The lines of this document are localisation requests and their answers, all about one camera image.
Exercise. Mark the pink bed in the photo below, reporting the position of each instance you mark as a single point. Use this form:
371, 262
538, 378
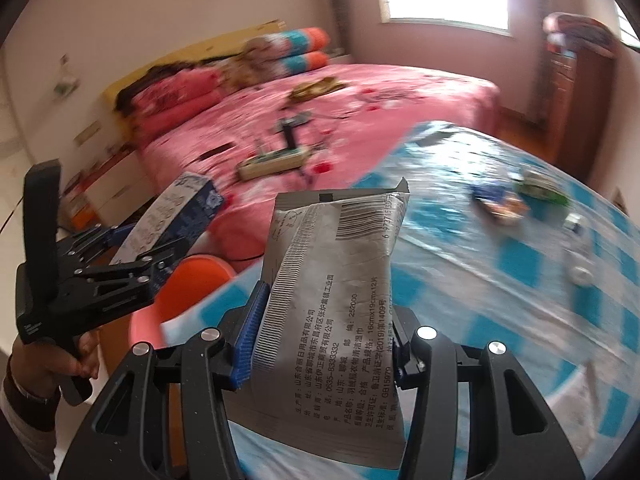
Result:
400, 105

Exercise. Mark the brown wooden cabinet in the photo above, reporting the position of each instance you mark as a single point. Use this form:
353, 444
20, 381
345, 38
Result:
580, 110

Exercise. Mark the blue white drink carton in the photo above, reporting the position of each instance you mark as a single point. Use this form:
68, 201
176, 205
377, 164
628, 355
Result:
170, 210

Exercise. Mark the white bedside cabinet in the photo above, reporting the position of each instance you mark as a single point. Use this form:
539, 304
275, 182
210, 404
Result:
110, 180

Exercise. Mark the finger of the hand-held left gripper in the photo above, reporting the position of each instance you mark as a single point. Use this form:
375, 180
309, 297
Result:
95, 241
140, 266

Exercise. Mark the person's left hand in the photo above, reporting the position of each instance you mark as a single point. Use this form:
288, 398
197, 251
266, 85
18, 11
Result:
87, 357

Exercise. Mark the person's left forearm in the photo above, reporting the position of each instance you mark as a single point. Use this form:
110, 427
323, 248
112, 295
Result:
25, 435

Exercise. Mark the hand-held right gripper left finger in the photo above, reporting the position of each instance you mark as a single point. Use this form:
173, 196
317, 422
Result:
248, 340

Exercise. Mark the folded pink grey blanket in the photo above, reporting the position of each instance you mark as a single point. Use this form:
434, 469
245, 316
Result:
580, 32

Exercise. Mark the pink pillow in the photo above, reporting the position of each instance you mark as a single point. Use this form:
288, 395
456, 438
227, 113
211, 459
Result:
185, 115
185, 85

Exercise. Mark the white bottle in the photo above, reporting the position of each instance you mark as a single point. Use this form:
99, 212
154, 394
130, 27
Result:
580, 250

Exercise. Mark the orange plastic bin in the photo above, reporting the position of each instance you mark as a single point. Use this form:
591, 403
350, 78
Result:
200, 275

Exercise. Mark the blue checkered tablecloth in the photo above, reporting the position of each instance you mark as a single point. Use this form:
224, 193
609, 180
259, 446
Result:
500, 320

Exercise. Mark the olive cloth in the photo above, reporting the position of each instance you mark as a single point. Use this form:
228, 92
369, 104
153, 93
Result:
317, 87

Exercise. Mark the orange teal bolster pillow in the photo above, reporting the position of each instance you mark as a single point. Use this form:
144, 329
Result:
302, 62
300, 40

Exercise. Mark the yellow headboard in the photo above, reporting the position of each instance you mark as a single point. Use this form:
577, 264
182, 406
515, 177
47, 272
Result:
150, 60

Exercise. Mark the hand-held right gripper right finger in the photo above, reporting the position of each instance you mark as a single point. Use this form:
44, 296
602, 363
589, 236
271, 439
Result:
425, 355

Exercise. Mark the silver wet wipe packet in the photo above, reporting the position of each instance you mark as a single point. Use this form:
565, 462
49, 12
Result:
330, 285

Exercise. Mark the white power strip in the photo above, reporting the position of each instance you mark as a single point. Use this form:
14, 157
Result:
270, 162

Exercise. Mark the dark brown cloth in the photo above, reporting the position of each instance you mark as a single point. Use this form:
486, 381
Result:
150, 80

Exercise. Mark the green white packet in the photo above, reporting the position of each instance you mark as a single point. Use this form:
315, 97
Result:
542, 190

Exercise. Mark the grey checked curtain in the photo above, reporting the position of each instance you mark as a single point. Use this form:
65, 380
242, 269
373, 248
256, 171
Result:
342, 5

